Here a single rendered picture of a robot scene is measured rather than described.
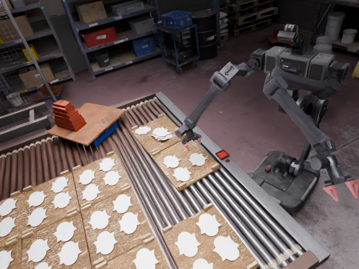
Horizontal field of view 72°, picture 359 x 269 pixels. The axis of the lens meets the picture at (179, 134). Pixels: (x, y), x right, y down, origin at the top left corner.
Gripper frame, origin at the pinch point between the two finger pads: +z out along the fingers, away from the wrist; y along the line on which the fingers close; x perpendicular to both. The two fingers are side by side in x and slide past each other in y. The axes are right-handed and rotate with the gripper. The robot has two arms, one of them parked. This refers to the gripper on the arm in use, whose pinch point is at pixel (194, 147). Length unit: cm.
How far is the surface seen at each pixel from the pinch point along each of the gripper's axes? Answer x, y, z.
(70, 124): -73, 72, -32
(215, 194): 35.0, 9.3, 16.2
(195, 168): 11.4, 8.2, 9.3
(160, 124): -52, 5, -4
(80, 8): -420, -25, -127
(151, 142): -33.5, 21.2, -1.3
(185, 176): 14.4, 17.9, 8.4
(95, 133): -59, 57, -20
